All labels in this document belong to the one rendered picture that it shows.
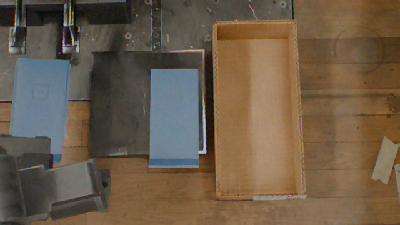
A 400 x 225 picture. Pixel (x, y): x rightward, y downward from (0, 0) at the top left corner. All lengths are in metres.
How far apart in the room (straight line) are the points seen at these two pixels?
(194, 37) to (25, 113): 0.29
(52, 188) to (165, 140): 0.33
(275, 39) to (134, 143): 0.27
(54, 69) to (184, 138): 0.21
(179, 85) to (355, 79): 0.27
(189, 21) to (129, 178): 0.26
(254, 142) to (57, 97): 0.29
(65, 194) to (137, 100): 0.35
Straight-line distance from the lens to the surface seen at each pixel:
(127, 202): 1.11
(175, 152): 1.10
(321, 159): 1.13
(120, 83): 1.13
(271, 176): 1.11
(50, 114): 1.05
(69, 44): 1.09
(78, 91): 1.16
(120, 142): 1.11
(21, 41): 1.11
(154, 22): 1.18
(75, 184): 0.80
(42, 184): 0.81
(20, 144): 0.93
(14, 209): 0.76
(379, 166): 1.14
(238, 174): 1.11
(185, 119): 1.11
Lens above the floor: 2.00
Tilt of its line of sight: 75 degrees down
